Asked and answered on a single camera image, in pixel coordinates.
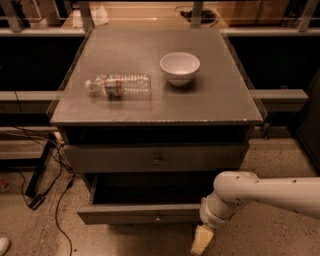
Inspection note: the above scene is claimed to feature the clear plastic water bottle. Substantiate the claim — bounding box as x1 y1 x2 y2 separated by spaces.
85 73 151 101

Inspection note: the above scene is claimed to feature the white bowl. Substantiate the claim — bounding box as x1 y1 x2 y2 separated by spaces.
160 52 200 86

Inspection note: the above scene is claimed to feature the white shoe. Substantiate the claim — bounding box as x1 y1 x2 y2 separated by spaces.
0 237 10 256

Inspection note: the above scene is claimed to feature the black metal table leg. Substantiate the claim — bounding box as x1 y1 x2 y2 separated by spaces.
25 135 55 198

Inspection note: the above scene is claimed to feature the grey top drawer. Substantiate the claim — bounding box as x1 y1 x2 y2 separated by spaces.
64 143 249 173

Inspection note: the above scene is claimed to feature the black cable bundle on shelf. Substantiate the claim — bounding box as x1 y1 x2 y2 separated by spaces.
174 5 221 27

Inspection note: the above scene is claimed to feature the grey drawer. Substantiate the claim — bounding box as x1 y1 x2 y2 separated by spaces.
78 171 218 225
64 143 249 173

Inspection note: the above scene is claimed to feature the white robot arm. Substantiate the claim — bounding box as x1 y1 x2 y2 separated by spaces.
191 171 320 256

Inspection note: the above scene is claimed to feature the metal railing frame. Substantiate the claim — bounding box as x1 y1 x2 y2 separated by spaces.
0 0 320 114

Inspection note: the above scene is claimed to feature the grey drawer cabinet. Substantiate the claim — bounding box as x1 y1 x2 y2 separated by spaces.
47 27 268 228

